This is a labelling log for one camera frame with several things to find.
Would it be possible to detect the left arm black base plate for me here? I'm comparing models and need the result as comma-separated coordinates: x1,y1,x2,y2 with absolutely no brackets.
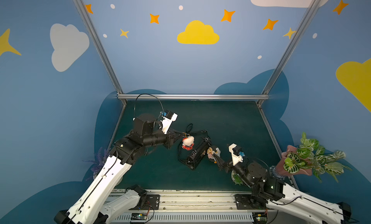
131,194,160,210

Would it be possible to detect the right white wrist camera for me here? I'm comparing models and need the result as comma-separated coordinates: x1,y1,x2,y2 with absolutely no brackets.
229,143,245,166

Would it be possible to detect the small green plant white pot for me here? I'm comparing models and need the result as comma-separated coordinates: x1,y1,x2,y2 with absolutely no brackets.
231,171,245,185

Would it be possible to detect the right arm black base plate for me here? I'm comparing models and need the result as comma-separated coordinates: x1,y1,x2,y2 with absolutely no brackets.
234,194,263,210

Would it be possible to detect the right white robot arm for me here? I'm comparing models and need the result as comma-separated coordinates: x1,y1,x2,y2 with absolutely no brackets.
214,154,352,224

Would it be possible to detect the penguin plush with straw hat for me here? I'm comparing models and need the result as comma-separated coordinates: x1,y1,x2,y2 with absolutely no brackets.
207,146,221,164

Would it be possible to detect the aluminium right frame post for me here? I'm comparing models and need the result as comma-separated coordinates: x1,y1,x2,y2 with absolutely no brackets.
261,0,322,97

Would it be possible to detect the pink vase with green leaves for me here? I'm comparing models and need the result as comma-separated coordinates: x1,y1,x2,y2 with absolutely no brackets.
274,132,352,182

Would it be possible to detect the right green circuit board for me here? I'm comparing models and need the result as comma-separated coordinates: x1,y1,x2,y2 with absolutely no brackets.
252,212,268,224

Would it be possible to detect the lavender plant in white pot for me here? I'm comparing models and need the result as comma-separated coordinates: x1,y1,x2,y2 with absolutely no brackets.
83,147,112,182

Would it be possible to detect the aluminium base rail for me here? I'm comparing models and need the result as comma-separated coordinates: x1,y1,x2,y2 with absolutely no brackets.
71,188,322,224

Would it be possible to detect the aluminium frame post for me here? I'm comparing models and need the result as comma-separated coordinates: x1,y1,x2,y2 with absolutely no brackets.
72,0,127,107
261,0,322,97

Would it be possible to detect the green circuit board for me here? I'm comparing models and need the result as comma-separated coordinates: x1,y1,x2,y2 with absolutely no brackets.
130,213,148,222
252,212,268,224

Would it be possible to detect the aluminium back frame bar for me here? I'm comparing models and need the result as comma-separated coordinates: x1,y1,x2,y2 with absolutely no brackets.
117,94,269,100

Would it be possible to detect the black crocodile leather handbag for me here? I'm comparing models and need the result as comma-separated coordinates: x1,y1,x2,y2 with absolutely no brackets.
177,123,212,171

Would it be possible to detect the aluminium left frame post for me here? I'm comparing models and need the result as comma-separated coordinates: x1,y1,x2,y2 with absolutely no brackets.
72,0,127,107

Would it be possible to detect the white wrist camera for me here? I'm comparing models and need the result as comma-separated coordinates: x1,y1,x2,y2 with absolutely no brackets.
229,143,245,166
161,110,178,135

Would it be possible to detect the white red plush charm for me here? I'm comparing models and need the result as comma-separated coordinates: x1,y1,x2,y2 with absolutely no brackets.
182,136,195,151

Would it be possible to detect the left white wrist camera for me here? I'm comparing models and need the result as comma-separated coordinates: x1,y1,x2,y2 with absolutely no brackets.
161,110,178,135

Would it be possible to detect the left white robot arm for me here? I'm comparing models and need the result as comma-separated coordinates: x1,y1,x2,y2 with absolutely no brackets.
54,110,182,224

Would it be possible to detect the left green circuit board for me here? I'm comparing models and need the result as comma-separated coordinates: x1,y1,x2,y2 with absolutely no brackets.
130,213,148,222

